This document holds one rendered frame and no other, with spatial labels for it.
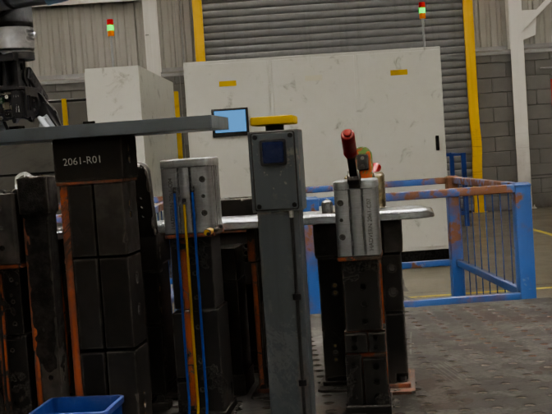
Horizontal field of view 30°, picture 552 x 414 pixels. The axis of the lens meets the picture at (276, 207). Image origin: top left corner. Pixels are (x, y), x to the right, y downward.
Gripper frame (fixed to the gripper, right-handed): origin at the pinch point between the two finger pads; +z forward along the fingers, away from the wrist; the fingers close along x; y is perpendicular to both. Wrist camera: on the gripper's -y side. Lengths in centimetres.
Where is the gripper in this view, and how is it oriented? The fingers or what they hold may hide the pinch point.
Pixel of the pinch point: (27, 167)
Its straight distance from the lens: 189.1
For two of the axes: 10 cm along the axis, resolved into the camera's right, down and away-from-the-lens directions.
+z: 0.7, 10.0, 0.6
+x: 9.9, -0.6, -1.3
